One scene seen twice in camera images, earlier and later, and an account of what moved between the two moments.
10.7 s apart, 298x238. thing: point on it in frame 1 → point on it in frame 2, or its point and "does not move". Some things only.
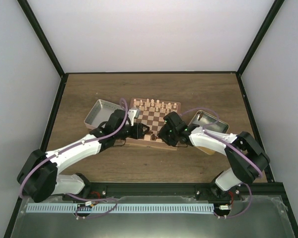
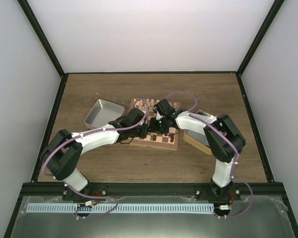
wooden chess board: [152, 114] does not move
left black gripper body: [137, 134] does not move
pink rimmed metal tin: [102, 111] does not move
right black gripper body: [169, 137] → [161, 127]
